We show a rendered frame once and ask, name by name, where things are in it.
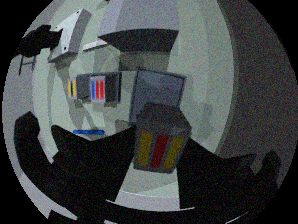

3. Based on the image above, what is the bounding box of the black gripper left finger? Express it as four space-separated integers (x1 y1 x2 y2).
51 125 137 202

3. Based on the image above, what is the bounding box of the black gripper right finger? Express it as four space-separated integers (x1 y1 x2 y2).
176 136 257 209

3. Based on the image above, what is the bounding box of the blue flat bar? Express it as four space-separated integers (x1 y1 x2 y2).
73 129 104 135

